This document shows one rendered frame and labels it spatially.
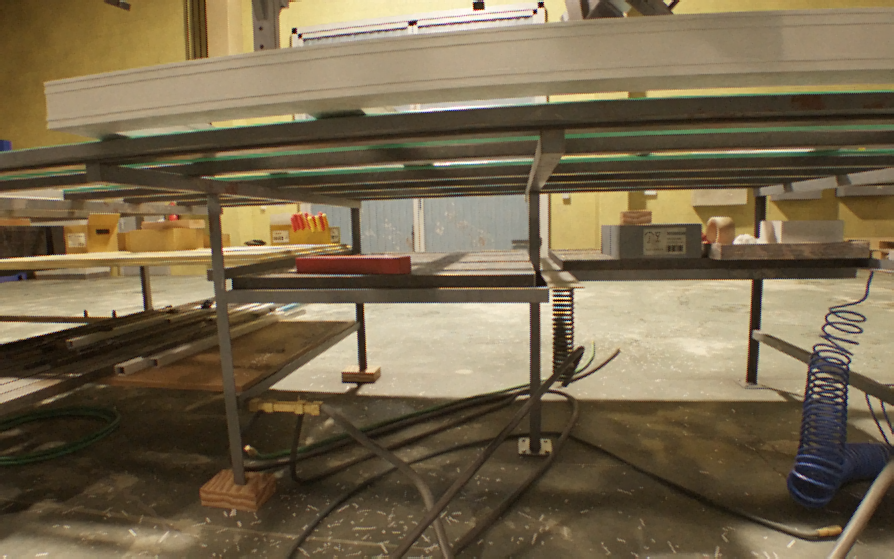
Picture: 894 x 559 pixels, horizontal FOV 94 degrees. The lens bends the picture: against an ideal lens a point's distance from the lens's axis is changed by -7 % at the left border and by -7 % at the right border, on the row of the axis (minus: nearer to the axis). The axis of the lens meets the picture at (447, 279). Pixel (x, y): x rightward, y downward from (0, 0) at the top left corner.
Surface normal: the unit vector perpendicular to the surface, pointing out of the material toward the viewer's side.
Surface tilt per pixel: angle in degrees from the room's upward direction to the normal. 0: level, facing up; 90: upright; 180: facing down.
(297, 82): 90
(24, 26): 90
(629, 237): 90
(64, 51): 90
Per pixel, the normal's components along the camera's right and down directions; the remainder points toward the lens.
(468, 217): -0.15, 0.11
